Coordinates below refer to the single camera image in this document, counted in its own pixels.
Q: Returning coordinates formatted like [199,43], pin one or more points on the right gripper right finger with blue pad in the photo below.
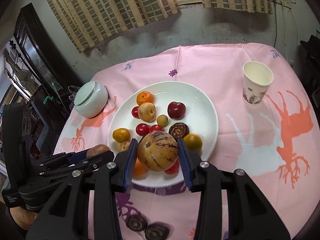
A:
[186,164]

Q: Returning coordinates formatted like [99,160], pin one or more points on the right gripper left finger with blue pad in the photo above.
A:
[130,160]

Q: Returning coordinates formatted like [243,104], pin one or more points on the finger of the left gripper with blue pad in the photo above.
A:
[91,164]
[77,157]

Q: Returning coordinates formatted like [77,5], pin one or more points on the small spotted pepino melon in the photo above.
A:
[124,146]

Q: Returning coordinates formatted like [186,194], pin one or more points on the small orange mandarin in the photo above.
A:
[139,169]

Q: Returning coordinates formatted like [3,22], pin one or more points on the green yellow tomato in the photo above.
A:
[193,142]

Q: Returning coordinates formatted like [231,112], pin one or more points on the brown round fruit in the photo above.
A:
[97,150]

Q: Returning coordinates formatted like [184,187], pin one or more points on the orange yellow tomato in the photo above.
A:
[121,135]

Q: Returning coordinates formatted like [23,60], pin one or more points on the striped pepino melon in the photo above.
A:
[157,151]

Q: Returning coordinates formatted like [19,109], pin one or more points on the hidden red cherry tomato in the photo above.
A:
[142,129]

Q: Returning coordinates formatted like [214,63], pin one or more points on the dark purple fruit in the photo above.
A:
[179,130]
[157,231]
[136,223]

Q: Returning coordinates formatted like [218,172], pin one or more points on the small red cherry tomato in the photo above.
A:
[156,128]

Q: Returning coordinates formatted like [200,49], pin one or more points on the small tan longan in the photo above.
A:
[162,120]

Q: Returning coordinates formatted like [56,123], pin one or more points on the large orange mandarin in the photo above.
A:
[144,97]

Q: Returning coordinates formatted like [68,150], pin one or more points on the person's left hand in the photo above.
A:
[22,217]

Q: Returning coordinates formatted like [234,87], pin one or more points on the white oval plate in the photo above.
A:
[200,116]

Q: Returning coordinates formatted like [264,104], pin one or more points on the pale green lidded jar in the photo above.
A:
[91,99]

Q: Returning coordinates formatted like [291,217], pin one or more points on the dark wooden cabinet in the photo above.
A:
[41,53]

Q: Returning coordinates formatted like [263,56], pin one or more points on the white paper cup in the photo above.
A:
[256,81]

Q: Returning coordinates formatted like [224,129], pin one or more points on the left checked curtain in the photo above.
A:
[88,22]

